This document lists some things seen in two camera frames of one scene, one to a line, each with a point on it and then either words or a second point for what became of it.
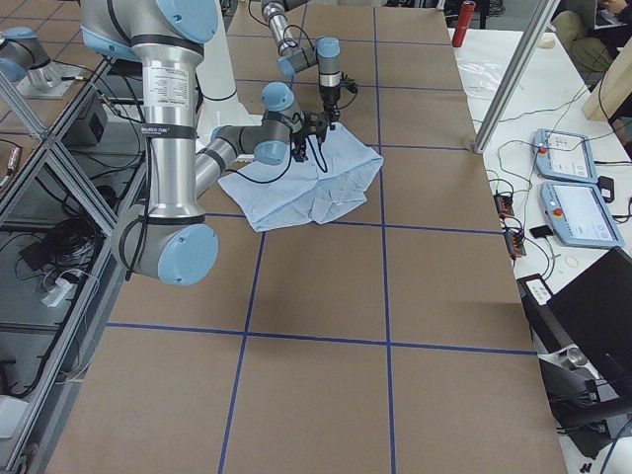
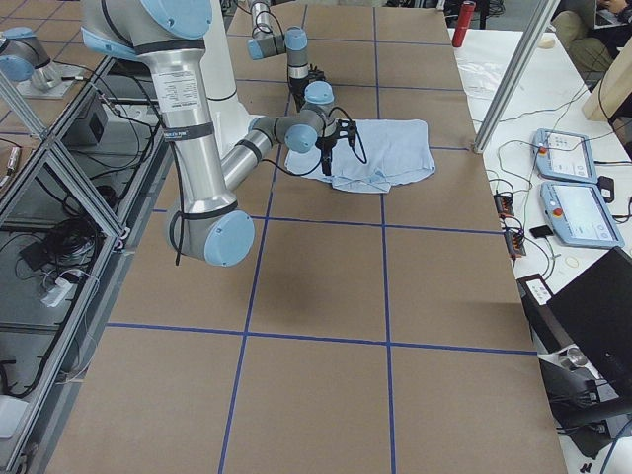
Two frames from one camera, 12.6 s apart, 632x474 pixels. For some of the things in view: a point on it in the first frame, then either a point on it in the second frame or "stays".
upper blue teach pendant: (564, 155) stays
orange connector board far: (505, 203) stays
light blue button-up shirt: (336, 175) to (386, 151)
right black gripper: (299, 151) to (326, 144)
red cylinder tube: (464, 21) stays
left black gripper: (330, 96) to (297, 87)
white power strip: (55, 294) stays
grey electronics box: (90, 124) stays
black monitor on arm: (591, 312) stays
